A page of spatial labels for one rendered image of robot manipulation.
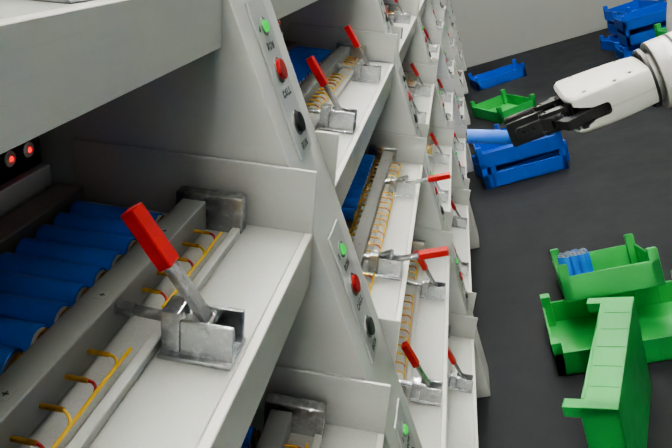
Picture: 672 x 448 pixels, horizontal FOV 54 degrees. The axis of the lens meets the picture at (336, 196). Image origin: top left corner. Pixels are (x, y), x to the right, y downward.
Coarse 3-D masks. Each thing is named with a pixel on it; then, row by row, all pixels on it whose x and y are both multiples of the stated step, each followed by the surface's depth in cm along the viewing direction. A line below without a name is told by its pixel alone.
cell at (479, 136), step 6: (468, 132) 84; (474, 132) 83; (480, 132) 83; (486, 132) 83; (492, 132) 83; (498, 132) 83; (504, 132) 83; (468, 138) 84; (474, 138) 83; (480, 138) 83; (486, 138) 83; (492, 138) 83; (498, 138) 83; (504, 138) 83
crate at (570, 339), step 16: (656, 288) 144; (544, 304) 149; (560, 304) 150; (576, 304) 149; (640, 304) 146; (656, 304) 146; (560, 320) 151; (576, 320) 149; (592, 320) 147; (640, 320) 142; (656, 320) 140; (560, 336) 146; (576, 336) 144; (592, 336) 142; (656, 336) 136; (560, 352) 132; (576, 352) 131; (656, 352) 128; (560, 368) 133; (576, 368) 133
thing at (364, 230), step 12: (384, 156) 114; (384, 168) 108; (384, 180) 103; (372, 192) 98; (384, 192) 102; (372, 204) 94; (372, 216) 90; (360, 228) 86; (372, 228) 90; (384, 228) 90; (360, 240) 83; (360, 252) 80; (360, 264) 77
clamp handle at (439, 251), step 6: (444, 246) 78; (390, 252) 79; (420, 252) 79; (426, 252) 78; (432, 252) 78; (438, 252) 78; (444, 252) 78; (390, 258) 79; (396, 258) 79; (402, 258) 79; (408, 258) 79; (414, 258) 79; (420, 258) 78; (426, 258) 78
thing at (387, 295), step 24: (384, 144) 119; (408, 144) 118; (408, 168) 116; (384, 216) 96; (408, 216) 97; (384, 240) 89; (408, 240) 90; (408, 264) 83; (384, 288) 77; (384, 312) 72
